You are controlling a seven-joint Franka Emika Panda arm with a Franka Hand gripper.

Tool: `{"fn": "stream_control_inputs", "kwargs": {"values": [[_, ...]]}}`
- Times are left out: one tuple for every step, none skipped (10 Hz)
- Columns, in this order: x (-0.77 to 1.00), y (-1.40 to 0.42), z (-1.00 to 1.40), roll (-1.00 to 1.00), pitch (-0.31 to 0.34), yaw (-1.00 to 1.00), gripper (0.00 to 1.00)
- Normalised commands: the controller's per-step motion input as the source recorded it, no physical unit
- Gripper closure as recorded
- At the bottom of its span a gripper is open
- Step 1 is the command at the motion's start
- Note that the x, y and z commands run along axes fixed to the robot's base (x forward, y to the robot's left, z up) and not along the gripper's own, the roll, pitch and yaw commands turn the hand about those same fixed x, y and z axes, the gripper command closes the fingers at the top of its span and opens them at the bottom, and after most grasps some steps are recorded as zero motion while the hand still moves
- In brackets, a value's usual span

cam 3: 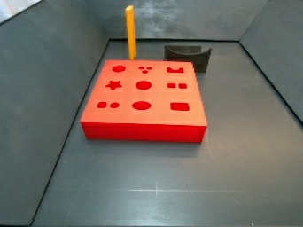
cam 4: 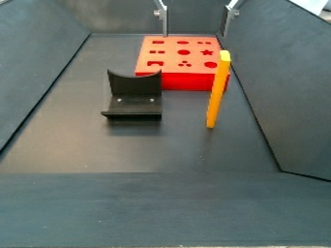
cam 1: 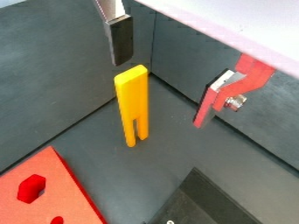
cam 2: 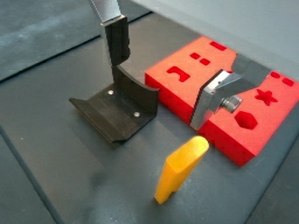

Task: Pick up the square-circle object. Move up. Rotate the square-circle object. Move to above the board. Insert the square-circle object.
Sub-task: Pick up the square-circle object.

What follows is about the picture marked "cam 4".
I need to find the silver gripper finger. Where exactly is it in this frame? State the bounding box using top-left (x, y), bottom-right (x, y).
top-left (223, 0), bottom-right (239, 36)
top-left (152, 0), bottom-right (168, 37)

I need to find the yellow two-pronged peg object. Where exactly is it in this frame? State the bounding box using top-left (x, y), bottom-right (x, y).
top-left (206, 50), bottom-right (231, 129)

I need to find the red shape-sorting board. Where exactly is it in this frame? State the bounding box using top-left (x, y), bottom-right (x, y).
top-left (135, 36), bottom-right (222, 91)

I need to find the black curved holder stand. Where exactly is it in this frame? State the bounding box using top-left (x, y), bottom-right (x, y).
top-left (101, 71), bottom-right (161, 119)

